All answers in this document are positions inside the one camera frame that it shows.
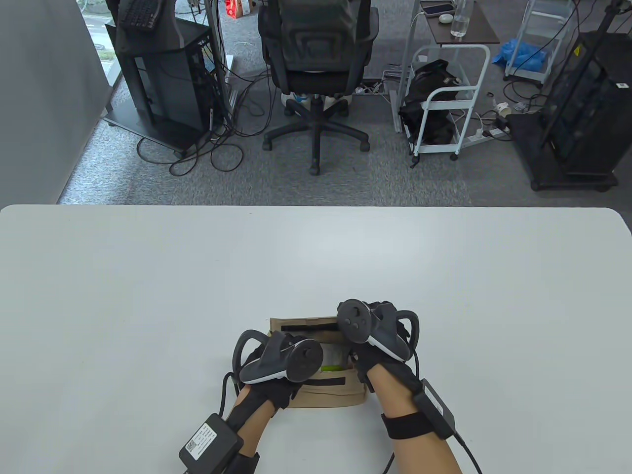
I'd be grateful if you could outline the person's left hand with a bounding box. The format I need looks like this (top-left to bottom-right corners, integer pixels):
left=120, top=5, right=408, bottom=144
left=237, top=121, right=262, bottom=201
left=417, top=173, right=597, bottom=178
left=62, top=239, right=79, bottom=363
left=236, top=341, right=307, bottom=410

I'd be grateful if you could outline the person's right hand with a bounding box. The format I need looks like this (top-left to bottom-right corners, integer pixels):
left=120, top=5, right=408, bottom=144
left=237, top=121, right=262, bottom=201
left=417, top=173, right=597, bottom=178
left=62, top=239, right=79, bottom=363
left=348, top=344, right=423, bottom=394

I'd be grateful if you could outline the beige fabric pencil pouch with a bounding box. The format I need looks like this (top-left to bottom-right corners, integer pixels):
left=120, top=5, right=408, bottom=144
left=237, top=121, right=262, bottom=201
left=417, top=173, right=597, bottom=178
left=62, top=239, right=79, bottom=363
left=268, top=316, right=368, bottom=408

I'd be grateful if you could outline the person's left forearm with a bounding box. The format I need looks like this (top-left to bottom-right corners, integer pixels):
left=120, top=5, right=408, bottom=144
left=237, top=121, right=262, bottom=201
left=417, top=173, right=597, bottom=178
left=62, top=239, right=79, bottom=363
left=236, top=399, right=277, bottom=457

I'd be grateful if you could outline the person's right forearm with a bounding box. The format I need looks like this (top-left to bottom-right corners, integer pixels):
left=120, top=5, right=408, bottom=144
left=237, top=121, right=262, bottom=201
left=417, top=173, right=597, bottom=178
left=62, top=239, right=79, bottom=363
left=368, top=368, right=465, bottom=474

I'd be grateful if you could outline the black VR controller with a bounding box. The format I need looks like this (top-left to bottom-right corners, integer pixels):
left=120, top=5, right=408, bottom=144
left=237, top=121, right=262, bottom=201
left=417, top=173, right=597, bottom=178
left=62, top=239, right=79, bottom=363
left=233, top=330, right=324, bottom=385
left=337, top=299, right=420, bottom=363

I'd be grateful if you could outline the black wrist sensor box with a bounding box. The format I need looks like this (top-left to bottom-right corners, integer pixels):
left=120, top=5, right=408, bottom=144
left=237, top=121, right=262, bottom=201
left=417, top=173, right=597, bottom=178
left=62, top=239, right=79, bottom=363
left=178, top=414, right=244, bottom=474
left=414, top=378, right=456, bottom=441

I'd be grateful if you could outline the white and blue plastic bag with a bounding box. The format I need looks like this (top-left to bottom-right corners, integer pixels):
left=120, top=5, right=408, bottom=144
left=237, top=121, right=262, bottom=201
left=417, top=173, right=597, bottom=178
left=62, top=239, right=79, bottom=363
left=281, top=91, right=352, bottom=115

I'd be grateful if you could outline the white metal trolley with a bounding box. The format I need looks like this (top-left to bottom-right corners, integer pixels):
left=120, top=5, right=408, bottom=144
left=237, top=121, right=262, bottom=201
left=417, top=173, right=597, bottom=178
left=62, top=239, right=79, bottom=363
left=409, top=44, right=491, bottom=168

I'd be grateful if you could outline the black bag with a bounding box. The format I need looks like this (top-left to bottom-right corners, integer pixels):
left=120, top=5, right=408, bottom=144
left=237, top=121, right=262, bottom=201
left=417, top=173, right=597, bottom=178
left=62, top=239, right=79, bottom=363
left=398, top=59, right=467, bottom=146

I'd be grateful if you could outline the black office chair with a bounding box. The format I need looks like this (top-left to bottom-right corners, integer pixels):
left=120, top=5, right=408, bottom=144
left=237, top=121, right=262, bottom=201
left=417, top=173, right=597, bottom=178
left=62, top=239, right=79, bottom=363
left=258, top=0, right=381, bottom=176

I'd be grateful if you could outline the white rolling cart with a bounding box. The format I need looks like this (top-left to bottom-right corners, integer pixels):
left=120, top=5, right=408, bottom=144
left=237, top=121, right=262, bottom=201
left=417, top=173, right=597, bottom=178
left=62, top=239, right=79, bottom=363
left=504, top=0, right=578, bottom=84

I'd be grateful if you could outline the black computer cart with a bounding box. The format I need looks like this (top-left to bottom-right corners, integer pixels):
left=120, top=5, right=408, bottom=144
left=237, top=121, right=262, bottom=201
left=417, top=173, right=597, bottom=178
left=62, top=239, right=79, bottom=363
left=103, top=0, right=229, bottom=158

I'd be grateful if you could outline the black equipment rack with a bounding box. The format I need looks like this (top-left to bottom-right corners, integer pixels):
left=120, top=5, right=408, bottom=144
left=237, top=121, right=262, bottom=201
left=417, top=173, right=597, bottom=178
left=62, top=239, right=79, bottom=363
left=509, top=0, right=632, bottom=192

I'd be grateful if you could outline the brown side table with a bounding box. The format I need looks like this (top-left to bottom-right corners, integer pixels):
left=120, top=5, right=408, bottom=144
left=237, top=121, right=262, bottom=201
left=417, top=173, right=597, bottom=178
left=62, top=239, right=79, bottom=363
left=393, top=0, right=500, bottom=134

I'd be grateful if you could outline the clear water bottle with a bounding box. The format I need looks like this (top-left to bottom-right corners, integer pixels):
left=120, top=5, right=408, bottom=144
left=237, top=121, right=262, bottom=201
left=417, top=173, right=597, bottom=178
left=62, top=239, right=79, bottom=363
left=450, top=0, right=474, bottom=38

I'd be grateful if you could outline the glass window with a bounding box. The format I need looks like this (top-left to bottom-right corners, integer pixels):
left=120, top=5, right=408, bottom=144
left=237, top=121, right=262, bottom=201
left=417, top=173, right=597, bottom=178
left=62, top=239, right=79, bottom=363
left=74, top=0, right=123, bottom=87

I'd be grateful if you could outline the black keyboard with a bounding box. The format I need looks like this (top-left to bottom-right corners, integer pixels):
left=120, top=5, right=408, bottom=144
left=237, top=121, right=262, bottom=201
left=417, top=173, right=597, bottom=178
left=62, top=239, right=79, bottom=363
left=117, top=0, right=165, bottom=34

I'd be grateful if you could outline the black sensor cable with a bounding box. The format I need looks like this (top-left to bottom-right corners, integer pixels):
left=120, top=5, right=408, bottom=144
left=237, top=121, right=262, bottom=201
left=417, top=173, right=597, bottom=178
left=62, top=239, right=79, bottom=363
left=220, top=371, right=238, bottom=420
left=453, top=430, right=483, bottom=474

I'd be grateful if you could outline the black wrist strap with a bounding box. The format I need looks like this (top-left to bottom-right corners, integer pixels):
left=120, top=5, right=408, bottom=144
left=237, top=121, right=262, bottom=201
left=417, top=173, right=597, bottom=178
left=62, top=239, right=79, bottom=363
left=380, top=411, right=435, bottom=441
left=225, top=452, right=261, bottom=474

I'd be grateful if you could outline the tangle of black floor cables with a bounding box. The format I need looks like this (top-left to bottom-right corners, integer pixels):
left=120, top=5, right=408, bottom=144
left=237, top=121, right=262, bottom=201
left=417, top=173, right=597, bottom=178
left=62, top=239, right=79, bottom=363
left=136, top=64, right=277, bottom=177

